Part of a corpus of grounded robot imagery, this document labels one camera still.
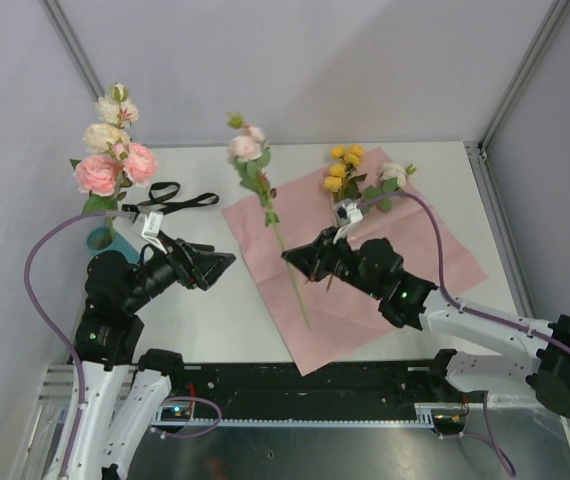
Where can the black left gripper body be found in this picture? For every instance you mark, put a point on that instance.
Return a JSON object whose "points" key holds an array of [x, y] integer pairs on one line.
{"points": [[161, 270]]}

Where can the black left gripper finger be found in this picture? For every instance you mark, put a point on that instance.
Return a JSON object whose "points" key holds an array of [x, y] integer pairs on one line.
{"points": [[210, 266], [187, 256]]}

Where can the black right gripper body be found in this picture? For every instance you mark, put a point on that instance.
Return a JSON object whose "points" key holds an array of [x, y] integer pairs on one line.
{"points": [[343, 263]]}

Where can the black ribbon gold lettering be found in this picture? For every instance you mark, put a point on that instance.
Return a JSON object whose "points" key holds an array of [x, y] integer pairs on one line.
{"points": [[162, 199]]}

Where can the yellow rose stem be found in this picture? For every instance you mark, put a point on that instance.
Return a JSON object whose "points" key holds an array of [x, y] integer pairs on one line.
{"points": [[343, 179]]}

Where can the white rose stem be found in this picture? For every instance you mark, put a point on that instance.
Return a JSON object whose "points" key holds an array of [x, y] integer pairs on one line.
{"points": [[390, 177]]}

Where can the pale pink rose stem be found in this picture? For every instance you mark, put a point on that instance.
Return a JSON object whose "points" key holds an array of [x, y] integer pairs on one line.
{"points": [[249, 152]]}

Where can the green flower stem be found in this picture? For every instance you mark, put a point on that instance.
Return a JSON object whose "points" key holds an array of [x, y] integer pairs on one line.
{"points": [[114, 162]]}

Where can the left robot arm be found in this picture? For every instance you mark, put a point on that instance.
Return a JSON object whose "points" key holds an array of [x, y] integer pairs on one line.
{"points": [[114, 397]]}

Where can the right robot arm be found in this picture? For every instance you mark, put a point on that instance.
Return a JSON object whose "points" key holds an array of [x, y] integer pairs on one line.
{"points": [[538, 351]]}

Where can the teal cylindrical vase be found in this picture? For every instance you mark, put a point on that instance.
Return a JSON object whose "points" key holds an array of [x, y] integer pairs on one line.
{"points": [[101, 240]]}

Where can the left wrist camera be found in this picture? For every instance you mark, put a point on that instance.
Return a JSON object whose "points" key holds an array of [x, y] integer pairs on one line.
{"points": [[148, 226]]}

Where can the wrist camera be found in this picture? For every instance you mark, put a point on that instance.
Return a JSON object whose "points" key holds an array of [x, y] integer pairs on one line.
{"points": [[148, 226], [348, 215]]}

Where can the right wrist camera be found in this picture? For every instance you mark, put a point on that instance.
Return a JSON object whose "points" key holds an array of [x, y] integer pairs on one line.
{"points": [[348, 215]]}

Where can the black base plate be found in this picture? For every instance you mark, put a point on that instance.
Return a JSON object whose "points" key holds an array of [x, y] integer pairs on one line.
{"points": [[269, 387]]}

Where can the slotted cable duct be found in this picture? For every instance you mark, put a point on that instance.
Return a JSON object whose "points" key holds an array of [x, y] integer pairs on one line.
{"points": [[172, 418]]}

